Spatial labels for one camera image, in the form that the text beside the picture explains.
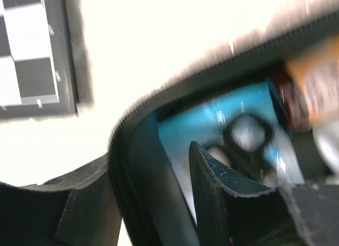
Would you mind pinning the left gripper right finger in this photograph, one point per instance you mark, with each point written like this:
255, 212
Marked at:
234, 210

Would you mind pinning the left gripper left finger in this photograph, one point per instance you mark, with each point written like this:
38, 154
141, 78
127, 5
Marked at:
77, 208

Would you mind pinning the red black medicine case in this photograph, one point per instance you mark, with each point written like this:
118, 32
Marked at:
148, 193

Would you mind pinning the blue white bandage packet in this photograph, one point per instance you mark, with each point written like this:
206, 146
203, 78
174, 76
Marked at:
244, 129

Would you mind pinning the amber medicine bottle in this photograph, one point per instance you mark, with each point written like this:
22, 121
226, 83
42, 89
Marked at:
308, 85

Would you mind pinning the black white chessboard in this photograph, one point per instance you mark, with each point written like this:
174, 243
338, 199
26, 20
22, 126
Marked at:
43, 59

